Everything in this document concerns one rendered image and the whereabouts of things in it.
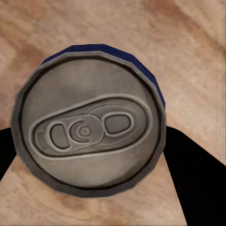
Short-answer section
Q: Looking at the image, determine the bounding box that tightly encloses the can of soda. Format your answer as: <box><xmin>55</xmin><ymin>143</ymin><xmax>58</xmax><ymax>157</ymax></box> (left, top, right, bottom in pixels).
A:
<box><xmin>10</xmin><ymin>44</ymin><xmax>167</xmax><ymax>199</ymax></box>

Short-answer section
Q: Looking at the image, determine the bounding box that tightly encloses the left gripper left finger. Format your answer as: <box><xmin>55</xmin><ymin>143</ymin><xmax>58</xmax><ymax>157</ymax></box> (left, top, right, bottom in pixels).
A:
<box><xmin>0</xmin><ymin>128</ymin><xmax>17</xmax><ymax>181</ymax></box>

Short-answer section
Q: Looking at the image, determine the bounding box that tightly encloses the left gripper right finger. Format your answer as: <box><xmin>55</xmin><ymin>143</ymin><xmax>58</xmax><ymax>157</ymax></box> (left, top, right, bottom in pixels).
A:
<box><xmin>163</xmin><ymin>126</ymin><xmax>226</xmax><ymax>226</ymax></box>

